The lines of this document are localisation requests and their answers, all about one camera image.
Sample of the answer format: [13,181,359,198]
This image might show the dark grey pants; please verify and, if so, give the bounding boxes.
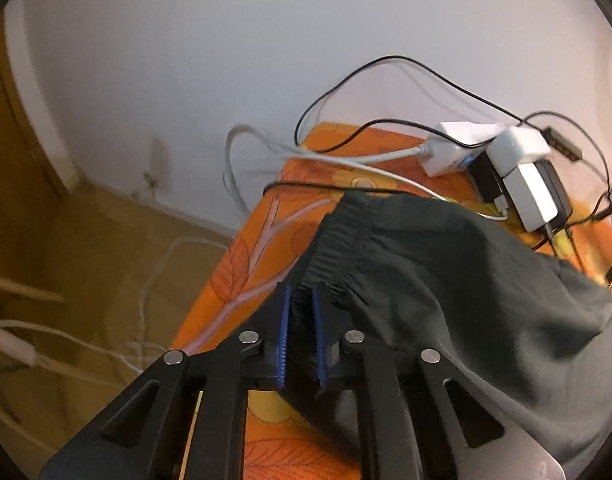
[246,191,612,480]

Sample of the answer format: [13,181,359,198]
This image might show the wooden door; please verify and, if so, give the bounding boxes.
[0,10,71,201]

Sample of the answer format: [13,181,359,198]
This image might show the black power adapter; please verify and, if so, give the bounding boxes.
[536,160,574,235]
[468,152,512,216]

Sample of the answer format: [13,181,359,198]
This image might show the orange floral bedsheet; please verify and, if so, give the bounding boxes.
[171,122,612,480]

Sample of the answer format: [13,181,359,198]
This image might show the white floor cables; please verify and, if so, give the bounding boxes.
[0,237,231,456]

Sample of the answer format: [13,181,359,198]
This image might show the small black inline box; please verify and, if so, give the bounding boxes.
[543,127,584,163]

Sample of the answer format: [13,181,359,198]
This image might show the white square charger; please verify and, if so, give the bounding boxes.
[486,127,552,176]

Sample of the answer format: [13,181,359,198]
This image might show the white cable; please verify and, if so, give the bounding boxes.
[224,124,509,222]

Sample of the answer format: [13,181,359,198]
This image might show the white rectangular charger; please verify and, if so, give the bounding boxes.
[503,162,559,231]

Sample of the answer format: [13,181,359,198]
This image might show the black cable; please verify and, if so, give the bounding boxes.
[263,55,612,286]

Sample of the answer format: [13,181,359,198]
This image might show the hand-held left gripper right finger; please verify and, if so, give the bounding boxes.
[312,281,567,480]

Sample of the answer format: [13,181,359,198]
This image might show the white power strip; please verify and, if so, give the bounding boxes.
[423,121,507,177]

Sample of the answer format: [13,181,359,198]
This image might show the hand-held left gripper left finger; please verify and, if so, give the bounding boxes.
[38,281,293,480]

